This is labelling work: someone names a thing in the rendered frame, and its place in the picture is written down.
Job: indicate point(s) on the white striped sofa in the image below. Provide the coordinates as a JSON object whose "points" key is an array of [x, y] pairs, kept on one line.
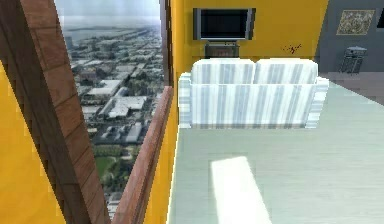
{"points": [[250, 100]]}

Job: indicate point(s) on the dark television stand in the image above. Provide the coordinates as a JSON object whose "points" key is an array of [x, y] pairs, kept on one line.
{"points": [[222, 50]]}

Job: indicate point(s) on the brown framed window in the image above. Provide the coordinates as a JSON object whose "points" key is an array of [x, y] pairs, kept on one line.
{"points": [[116, 86]]}

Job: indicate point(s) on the grey television set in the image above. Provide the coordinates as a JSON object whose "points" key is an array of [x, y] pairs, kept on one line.
{"points": [[224, 24]]}

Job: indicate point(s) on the gold framed wall picture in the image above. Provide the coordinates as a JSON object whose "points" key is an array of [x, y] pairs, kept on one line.
{"points": [[355, 22]]}

